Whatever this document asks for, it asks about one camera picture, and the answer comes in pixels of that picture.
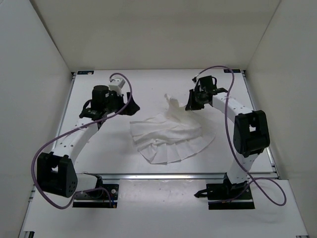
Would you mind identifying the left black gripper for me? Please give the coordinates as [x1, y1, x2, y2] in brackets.
[106, 89, 141, 115]

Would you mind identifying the white pleated skirt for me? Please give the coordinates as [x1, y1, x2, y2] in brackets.
[130, 94, 218, 165]

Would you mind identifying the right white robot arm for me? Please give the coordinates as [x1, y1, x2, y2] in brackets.
[185, 76, 270, 199]

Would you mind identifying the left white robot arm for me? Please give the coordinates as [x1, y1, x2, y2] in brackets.
[37, 85, 140, 198]

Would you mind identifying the right blue corner label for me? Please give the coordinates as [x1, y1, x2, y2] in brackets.
[223, 69, 241, 73]

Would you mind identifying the blue corner label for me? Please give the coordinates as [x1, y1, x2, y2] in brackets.
[223, 69, 241, 73]
[77, 70, 94, 75]

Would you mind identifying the left blue corner label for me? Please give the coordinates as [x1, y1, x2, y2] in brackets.
[77, 70, 94, 75]

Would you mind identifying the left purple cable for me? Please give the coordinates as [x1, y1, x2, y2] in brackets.
[31, 72, 133, 209]

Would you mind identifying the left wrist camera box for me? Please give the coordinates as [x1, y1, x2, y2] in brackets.
[108, 78, 125, 95]

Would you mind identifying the aluminium front rail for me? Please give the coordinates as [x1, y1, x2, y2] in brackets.
[99, 173, 233, 180]

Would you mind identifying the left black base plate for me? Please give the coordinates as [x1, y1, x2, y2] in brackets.
[72, 180, 119, 209]

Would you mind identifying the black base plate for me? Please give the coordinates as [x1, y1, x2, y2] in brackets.
[72, 180, 119, 209]
[194, 183, 255, 210]

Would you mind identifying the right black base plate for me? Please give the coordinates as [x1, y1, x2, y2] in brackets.
[194, 183, 255, 210]

